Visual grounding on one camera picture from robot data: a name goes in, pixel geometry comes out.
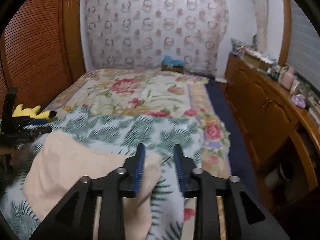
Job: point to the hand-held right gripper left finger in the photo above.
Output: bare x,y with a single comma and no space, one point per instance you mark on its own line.
140,172

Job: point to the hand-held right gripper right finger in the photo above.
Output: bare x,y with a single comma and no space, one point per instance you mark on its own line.
179,172

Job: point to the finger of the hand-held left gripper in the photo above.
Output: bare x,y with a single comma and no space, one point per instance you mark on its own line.
37,122
37,130

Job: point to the peach printed t-shirt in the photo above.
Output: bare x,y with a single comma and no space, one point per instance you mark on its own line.
87,170

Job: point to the yellow plush toy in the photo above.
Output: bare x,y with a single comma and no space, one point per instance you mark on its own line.
27,112

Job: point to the palm leaf print sheet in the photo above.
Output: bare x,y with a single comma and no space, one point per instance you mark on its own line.
112,130

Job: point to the wooden louvered wardrobe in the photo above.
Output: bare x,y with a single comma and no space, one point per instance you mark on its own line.
37,42

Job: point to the floral blanket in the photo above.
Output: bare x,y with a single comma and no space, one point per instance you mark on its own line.
140,92

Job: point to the white trash bin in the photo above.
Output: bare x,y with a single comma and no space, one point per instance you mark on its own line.
282,178

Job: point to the wooden sideboard cabinet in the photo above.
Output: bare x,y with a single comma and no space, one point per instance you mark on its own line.
262,110

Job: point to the small brown box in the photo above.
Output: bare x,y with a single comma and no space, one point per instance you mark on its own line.
172,68

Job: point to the blue cloth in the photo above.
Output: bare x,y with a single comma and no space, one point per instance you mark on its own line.
172,60

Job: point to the cardboard box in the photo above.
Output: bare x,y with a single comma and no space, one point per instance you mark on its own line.
252,57

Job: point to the purple tissue box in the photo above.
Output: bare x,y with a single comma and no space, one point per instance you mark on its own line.
298,101

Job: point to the patterned cushion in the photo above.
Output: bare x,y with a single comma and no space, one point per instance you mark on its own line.
238,45

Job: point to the circle patterned curtain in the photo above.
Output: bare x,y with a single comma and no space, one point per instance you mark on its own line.
155,30

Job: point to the pink bottle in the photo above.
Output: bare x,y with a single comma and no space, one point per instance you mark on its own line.
288,78

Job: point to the beige patterned side curtain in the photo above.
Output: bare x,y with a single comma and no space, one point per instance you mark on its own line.
261,17

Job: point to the grey window blind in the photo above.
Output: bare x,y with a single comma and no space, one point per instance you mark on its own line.
305,50

